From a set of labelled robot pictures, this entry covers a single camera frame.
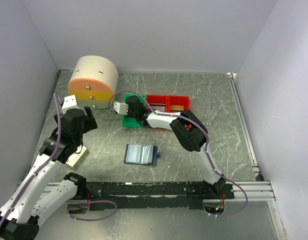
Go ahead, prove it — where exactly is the white magnetic stripe card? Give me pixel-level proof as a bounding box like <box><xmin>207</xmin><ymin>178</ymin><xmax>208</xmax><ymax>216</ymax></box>
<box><xmin>151</xmin><ymin>104</ymin><xmax>166</xmax><ymax>112</ymax></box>

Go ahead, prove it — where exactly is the blue leather card holder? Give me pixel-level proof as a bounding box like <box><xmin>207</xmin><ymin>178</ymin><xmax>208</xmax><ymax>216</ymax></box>
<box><xmin>124</xmin><ymin>144</ymin><xmax>161</xmax><ymax>166</ymax></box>

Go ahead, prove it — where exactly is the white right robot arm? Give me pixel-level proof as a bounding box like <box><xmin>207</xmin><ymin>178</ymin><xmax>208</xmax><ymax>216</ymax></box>
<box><xmin>126</xmin><ymin>95</ymin><xmax>226</xmax><ymax>199</ymax></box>

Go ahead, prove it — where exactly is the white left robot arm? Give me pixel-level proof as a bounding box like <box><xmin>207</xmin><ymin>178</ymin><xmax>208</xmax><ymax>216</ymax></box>
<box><xmin>0</xmin><ymin>106</ymin><xmax>98</xmax><ymax>240</ymax></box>

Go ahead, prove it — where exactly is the gold card in red bin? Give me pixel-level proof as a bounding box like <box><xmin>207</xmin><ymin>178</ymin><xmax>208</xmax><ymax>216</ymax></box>
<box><xmin>170</xmin><ymin>105</ymin><xmax>184</xmax><ymax>113</ymax></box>

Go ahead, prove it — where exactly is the green plastic bin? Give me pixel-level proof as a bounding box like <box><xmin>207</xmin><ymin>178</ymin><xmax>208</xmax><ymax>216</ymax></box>
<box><xmin>122</xmin><ymin>93</ymin><xmax>146</xmax><ymax>128</ymax></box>

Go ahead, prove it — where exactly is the red plastic double bin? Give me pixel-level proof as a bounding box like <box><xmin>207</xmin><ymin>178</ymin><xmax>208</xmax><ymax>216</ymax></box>
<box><xmin>145</xmin><ymin>94</ymin><xmax>191</xmax><ymax>131</ymax></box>

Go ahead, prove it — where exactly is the white small cardboard box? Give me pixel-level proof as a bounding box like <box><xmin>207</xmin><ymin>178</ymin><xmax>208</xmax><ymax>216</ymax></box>
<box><xmin>66</xmin><ymin>146</ymin><xmax>88</xmax><ymax>168</ymax></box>

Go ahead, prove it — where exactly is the cream round drawer cabinet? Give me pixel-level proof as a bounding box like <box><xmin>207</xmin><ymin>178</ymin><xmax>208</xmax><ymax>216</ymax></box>
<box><xmin>67</xmin><ymin>55</ymin><xmax>118</xmax><ymax>110</ymax></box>

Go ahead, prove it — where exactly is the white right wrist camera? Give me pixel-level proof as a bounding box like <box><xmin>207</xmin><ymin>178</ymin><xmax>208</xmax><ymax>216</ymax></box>
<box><xmin>113</xmin><ymin>101</ymin><xmax>128</xmax><ymax>115</ymax></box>

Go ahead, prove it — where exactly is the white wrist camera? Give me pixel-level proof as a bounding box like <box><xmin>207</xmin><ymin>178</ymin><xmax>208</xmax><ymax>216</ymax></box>
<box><xmin>113</xmin><ymin>101</ymin><xmax>128</xmax><ymax>115</ymax></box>
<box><xmin>61</xmin><ymin>95</ymin><xmax>79</xmax><ymax>114</ymax></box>

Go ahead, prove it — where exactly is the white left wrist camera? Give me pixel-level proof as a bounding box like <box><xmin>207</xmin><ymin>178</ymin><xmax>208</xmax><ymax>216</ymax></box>
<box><xmin>61</xmin><ymin>95</ymin><xmax>79</xmax><ymax>114</ymax></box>

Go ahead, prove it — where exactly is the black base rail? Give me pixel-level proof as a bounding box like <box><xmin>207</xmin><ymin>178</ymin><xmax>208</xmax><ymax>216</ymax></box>
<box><xmin>56</xmin><ymin>181</ymin><xmax>236</xmax><ymax>212</ymax></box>

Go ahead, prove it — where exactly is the aluminium frame rail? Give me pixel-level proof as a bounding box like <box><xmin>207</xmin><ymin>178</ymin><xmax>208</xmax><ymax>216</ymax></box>
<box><xmin>237</xmin><ymin>181</ymin><xmax>276</xmax><ymax>202</ymax></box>

